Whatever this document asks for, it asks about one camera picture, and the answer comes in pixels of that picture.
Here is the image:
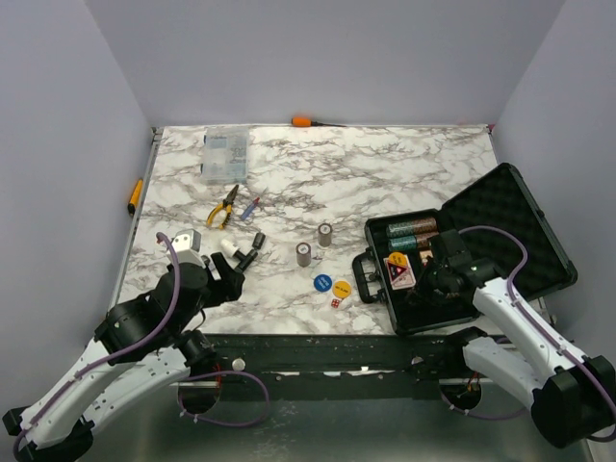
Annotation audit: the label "black poker set case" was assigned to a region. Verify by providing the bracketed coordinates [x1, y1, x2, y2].
[352, 164, 578, 335]

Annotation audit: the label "brown 100 chip roll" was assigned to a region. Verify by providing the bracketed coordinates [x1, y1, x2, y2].
[295, 243, 312, 268]
[318, 222, 333, 247]

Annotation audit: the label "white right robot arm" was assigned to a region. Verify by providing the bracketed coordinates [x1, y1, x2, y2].
[417, 230, 615, 449]

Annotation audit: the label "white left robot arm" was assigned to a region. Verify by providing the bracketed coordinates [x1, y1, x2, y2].
[3, 253, 245, 461]

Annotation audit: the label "black angle valve white cap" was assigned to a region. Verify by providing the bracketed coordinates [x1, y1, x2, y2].
[219, 232, 268, 271]

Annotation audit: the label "brown chip roll lower in case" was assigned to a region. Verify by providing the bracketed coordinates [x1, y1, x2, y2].
[415, 232, 438, 249]

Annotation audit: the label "brown chip roll in case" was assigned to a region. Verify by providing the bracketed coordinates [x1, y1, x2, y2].
[414, 218, 438, 234]
[415, 232, 438, 249]

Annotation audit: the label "red card deck with all-in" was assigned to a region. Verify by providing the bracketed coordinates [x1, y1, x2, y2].
[384, 254, 417, 291]

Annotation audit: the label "brown chip roll upper in case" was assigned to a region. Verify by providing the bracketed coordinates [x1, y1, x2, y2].
[414, 218, 438, 234]

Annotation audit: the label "green chip roll lower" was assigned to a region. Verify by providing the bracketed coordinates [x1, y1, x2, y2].
[388, 235, 418, 252]

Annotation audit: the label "green chip roll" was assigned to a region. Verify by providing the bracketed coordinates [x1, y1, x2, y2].
[388, 235, 418, 252]
[386, 221, 417, 238]

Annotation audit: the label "yellow big blind button in case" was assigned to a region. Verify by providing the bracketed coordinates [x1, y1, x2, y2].
[388, 251, 407, 267]

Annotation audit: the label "green chip roll upper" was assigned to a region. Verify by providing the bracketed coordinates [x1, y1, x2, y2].
[386, 221, 417, 238]

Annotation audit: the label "blue small screwdriver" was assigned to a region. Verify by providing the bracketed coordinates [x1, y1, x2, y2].
[240, 196, 260, 221]

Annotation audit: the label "blue small blind button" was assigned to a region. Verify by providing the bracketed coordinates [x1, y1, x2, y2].
[314, 273, 333, 293]

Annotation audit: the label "yellow utility knife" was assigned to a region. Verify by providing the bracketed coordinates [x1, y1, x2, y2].
[127, 178, 143, 217]

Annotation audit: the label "clear plastic organizer box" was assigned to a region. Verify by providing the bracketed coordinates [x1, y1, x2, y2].
[200, 126, 249, 185]

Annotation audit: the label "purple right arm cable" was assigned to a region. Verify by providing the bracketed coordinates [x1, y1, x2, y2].
[440, 224, 616, 443]

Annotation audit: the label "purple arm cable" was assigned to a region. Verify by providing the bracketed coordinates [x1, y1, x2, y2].
[13, 231, 270, 458]
[440, 224, 616, 443]

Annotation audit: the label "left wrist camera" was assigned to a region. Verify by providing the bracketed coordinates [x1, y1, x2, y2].
[171, 229, 203, 267]

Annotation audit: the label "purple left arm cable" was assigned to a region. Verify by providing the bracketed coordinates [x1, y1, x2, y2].
[13, 231, 270, 458]

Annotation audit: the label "yellow handle pliers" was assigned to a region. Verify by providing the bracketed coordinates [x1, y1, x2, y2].
[206, 184, 240, 230]

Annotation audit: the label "orange handle screwdriver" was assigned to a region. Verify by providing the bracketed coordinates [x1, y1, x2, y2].
[291, 116, 344, 128]

